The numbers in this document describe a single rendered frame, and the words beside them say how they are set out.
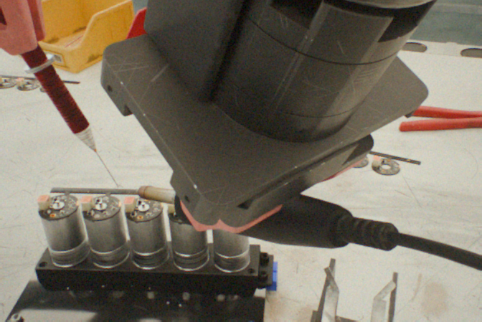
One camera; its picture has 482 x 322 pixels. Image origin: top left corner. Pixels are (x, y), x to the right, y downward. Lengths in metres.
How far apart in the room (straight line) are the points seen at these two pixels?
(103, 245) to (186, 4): 0.25
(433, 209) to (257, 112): 0.33
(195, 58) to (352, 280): 0.27
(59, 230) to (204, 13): 0.26
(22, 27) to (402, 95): 0.19
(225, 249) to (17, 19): 0.18
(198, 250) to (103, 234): 0.06
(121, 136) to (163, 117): 0.41
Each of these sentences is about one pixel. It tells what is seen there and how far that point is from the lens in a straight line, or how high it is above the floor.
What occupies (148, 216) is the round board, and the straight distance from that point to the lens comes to 0.36.
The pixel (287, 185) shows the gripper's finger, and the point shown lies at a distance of 0.18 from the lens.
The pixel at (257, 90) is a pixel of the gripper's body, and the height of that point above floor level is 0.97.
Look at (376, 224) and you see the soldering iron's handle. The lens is 0.19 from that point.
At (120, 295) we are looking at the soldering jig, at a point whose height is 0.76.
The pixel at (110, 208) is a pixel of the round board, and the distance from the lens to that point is 0.38.
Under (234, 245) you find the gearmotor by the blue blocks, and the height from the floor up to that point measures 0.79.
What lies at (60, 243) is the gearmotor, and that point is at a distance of 0.39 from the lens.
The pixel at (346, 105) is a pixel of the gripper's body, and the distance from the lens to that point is 0.17.
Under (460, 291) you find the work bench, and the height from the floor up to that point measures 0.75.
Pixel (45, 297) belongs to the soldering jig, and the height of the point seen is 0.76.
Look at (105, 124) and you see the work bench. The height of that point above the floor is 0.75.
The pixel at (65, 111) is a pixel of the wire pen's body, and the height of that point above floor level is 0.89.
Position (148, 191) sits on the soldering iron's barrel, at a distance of 0.32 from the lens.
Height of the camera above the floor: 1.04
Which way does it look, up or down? 32 degrees down
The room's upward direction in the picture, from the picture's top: 2 degrees counter-clockwise
